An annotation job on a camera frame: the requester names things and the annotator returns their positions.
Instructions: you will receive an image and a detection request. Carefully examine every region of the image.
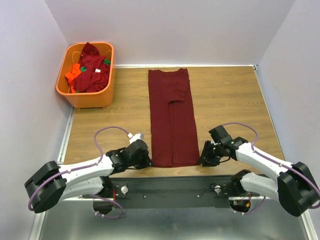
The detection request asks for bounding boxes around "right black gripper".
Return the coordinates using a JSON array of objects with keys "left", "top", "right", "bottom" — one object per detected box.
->
[{"left": 196, "top": 139, "right": 224, "bottom": 167}]

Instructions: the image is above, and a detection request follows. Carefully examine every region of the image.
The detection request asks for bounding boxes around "maroon t shirt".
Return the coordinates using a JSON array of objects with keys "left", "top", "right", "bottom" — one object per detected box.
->
[{"left": 148, "top": 68, "right": 200, "bottom": 168}]

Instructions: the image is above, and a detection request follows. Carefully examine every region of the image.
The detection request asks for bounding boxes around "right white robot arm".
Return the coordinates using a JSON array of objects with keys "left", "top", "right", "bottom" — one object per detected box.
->
[{"left": 198, "top": 124, "right": 320, "bottom": 217}]

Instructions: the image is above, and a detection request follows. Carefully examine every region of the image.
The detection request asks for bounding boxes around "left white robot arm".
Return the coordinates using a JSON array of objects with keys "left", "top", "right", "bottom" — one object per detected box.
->
[{"left": 24, "top": 139, "right": 153, "bottom": 214}]

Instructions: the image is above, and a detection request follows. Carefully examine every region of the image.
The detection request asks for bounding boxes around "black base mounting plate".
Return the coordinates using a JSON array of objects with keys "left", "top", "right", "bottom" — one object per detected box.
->
[{"left": 82, "top": 175, "right": 261, "bottom": 210}]

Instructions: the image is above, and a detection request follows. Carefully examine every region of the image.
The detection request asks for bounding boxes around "dark red shirt in bin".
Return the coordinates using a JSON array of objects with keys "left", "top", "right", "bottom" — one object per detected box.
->
[{"left": 74, "top": 42, "right": 111, "bottom": 93}]

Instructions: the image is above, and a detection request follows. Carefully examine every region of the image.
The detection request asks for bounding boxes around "orange plastic bin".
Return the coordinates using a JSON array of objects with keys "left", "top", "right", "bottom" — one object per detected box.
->
[{"left": 56, "top": 42, "right": 115, "bottom": 109}]

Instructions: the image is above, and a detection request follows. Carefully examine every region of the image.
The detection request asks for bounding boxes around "green shirt in bin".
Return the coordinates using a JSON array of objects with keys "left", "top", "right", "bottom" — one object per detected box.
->
[{"left": 80, "top": 59, "right": 111, "bottom": 72}]

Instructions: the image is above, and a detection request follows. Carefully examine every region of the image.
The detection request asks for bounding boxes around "orange shirt in bin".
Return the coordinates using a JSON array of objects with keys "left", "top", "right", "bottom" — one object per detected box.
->
[{"left": 64, "top": 63, "right": 81, "bottom": 94}]

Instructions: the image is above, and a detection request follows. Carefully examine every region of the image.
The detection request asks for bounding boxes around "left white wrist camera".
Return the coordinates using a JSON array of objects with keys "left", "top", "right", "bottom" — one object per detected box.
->
[{"left": 127, "top": 132, "right": 144, "bottom": 144}]

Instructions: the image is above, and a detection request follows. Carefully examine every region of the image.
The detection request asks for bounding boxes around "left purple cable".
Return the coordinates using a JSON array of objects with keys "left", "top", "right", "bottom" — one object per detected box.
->
[{"left": 27, "top": 126, "right": 125, "bottom": 220}]

